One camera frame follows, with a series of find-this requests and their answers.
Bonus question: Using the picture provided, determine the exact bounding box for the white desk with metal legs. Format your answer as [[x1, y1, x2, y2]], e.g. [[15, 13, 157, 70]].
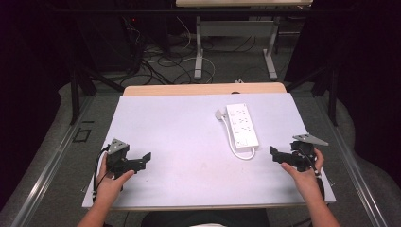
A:
[[175, 0, 314, 81]]

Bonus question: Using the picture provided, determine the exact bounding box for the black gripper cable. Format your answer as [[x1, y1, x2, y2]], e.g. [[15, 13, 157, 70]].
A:
[[92, 144, 112, 203], [302, 150, 326, 202]]

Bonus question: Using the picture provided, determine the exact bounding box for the black metal stand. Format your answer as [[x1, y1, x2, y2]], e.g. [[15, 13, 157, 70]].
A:
[[67, 56, 127, 126], [283, 60, 341, 128]]

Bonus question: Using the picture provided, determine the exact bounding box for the white table cover board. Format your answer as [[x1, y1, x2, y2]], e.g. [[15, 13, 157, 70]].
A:
[[81, 92, 337, 211]]

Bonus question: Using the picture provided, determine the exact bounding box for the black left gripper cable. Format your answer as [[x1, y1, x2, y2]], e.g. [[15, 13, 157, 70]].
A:
[[92, 144, 112, 203]]

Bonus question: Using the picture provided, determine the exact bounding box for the white power strip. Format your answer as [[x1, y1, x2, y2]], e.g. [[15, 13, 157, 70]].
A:
[[225, 103, 260, 150]]

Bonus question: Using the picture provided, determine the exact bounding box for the white power strip cable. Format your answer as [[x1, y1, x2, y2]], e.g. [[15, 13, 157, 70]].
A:
[[220, 115, 256, 161]]

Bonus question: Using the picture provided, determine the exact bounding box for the dark computer case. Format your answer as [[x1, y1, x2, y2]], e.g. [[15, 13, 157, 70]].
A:
[[75, 13, 143, 74]]

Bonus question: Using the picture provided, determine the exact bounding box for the tangle of floor cables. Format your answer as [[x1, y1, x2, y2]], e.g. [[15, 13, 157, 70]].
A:
[[121, 15, 258, 86]]

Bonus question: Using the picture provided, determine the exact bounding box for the person's left hand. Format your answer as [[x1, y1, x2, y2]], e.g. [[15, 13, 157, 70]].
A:
[[95, 153, 136, 204]]

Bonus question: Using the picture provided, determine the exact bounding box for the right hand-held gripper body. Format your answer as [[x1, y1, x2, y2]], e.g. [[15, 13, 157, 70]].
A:
[[288, 132, 329, 173]]

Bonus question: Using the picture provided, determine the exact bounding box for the person's right hand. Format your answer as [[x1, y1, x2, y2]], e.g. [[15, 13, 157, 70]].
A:
[[280, 148, 325, 201]]

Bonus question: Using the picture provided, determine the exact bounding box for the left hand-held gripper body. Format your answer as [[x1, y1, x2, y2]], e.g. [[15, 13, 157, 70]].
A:
[[105, 137, 139, 180]]

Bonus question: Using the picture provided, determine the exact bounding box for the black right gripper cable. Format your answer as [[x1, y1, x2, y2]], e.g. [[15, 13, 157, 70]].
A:
[[302, 150, 326, 202]]

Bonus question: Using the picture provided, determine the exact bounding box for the aluminium floor rail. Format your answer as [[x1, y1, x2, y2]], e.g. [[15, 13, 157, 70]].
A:
[[313, 94, 391, 227], [9, 96, 96, 227]]

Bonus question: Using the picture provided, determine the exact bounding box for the person's dark clothing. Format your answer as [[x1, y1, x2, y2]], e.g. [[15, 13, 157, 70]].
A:
[[140, 208, 271, 227]]

